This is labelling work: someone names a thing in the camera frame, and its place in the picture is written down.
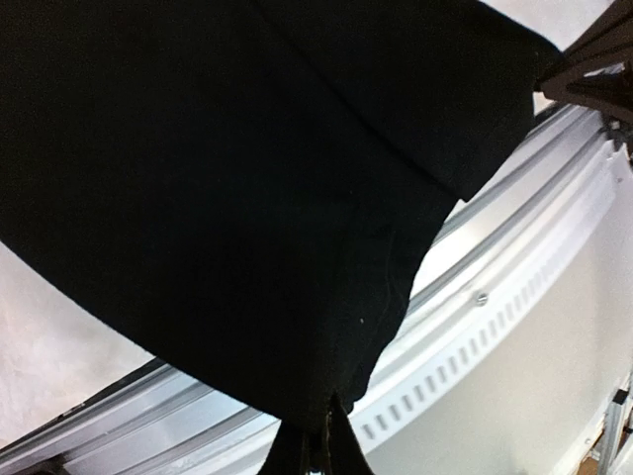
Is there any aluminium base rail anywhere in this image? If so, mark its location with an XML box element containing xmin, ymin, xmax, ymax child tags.
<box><xmin>1</xmin><ymin>107</ymin><xmax>626</xmax><ymax>474</ymax></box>

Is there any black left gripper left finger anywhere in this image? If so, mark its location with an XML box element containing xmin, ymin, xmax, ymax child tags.
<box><xmin>260</xmin><ymin>422</ymin><xmax>307</xmax><ymax>475</ymax></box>

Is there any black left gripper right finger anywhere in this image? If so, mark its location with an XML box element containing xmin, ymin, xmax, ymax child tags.
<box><xmin>323</xmin><ymin>395</ymin><xmax>374</xmax><ymax>475</ymax></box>

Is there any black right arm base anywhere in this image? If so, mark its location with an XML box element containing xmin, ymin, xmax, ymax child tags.
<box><xmin>537</xmin><ymin>0</ymin><xmax>632</xmax><ymax>124</ymax></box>

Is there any black t-shirt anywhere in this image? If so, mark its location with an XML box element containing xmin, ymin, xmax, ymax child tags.
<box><xmin>1</xmin><ymin>1</ymin><xmax>561</xmax><ymax>432</ymax></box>

